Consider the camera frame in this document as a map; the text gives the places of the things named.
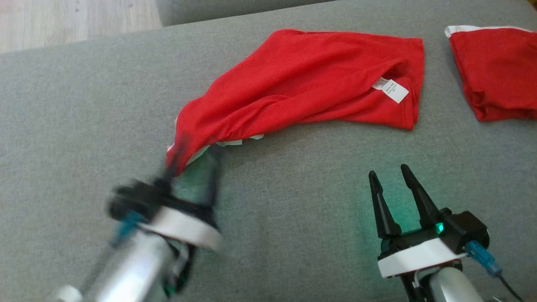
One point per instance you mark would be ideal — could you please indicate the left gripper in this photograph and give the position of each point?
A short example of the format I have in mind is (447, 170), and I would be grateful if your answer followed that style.
(184, 228)

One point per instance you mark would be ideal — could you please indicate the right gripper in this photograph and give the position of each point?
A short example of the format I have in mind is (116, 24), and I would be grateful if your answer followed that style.
(419, 258)

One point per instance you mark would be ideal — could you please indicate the grey sofa cushion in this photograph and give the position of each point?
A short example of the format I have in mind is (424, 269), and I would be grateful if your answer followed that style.
(209, 8)

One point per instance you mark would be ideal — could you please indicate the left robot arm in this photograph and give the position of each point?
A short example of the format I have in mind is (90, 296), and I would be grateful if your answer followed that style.
(134, 268)

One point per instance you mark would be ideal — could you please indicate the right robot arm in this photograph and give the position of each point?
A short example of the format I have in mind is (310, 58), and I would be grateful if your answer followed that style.
(453, 287)

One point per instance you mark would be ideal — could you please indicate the grey fabric sofa seat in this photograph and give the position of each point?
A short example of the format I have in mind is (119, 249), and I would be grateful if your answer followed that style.
(293, 188)

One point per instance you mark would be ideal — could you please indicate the red shorts with white band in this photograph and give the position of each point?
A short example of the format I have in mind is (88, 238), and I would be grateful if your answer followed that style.
(499, 71)

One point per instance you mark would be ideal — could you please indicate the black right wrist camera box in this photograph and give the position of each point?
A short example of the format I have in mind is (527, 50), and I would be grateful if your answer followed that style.
(465, 230)

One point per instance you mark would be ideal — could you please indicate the red jersey with striped trim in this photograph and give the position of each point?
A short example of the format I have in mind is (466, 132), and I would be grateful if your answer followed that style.
(314, 75)

